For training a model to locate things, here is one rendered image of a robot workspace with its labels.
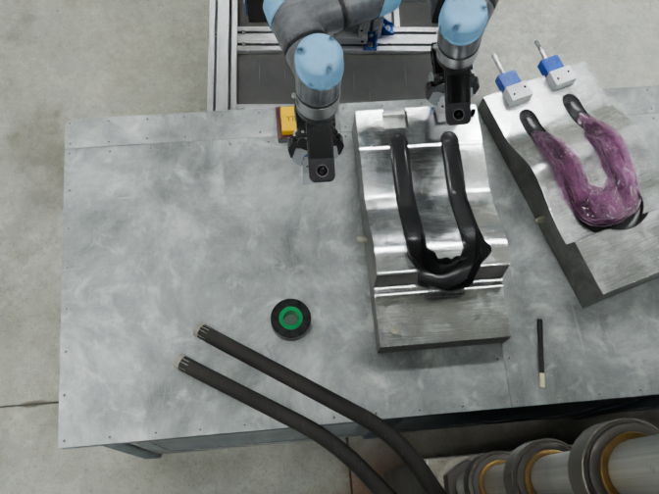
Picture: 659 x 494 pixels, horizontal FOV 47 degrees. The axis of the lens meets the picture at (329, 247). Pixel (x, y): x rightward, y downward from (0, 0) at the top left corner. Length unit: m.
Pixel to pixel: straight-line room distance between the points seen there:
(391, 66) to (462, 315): 1.17
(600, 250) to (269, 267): 0.67
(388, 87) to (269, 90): 0.38
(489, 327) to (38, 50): 1.93
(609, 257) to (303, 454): 1.13
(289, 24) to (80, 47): 1.68
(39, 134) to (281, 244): 1.32
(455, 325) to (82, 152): 0.87
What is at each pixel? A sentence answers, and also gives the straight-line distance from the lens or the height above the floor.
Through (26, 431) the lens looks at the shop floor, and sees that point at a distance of 2.43.
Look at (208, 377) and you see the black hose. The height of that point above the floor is 0.84.
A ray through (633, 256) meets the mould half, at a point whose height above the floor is 0.91.
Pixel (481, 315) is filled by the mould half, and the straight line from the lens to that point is 1.52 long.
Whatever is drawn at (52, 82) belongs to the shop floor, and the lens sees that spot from 2.80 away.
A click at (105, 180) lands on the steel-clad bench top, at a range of 1.68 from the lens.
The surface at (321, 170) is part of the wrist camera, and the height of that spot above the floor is 1.09.
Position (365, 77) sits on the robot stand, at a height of 0.21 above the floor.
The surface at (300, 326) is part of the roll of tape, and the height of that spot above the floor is 0.83.
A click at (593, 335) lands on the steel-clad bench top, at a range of 1.65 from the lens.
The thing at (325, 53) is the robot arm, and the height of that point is 1.30.
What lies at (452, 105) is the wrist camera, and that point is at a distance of 1.43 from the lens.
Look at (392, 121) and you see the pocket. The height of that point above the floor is 0.86.
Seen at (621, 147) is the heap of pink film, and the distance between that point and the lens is 1.69.
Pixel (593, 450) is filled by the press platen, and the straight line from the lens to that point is 0.81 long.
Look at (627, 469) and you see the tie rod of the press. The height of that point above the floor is 1.59.
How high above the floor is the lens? 2.29
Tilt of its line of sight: 71 degrees down
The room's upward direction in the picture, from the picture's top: 9 degrees clockwise
